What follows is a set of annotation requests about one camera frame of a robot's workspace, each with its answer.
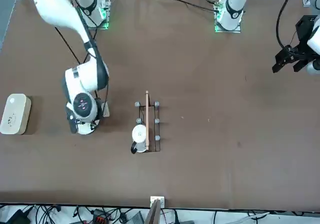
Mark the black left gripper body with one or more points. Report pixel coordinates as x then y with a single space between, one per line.
305 28

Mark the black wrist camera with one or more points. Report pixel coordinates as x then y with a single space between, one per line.
71 123

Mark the white rectangular lidded box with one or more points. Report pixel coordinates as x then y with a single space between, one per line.
13 113

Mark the red and black device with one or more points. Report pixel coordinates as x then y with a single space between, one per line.
100 219

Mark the aluminium camera post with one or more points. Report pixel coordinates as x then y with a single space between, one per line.
153 214

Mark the wooden rack bar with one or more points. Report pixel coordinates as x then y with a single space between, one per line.
147 113

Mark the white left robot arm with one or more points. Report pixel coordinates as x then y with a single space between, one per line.
233 11

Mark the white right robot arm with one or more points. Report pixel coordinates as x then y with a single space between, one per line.
62 8

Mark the white post bracket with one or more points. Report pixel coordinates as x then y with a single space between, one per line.
162 201

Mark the white round plate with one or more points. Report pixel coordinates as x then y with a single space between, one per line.
86 131

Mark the grey power adapter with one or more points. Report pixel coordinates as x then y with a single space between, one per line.
136 217

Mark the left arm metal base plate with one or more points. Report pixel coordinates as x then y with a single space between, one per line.
237 30

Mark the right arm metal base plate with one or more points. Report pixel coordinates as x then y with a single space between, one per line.
106 26

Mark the black power adapter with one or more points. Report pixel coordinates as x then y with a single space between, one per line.
17 217

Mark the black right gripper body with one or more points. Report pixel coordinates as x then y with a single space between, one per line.
99 108

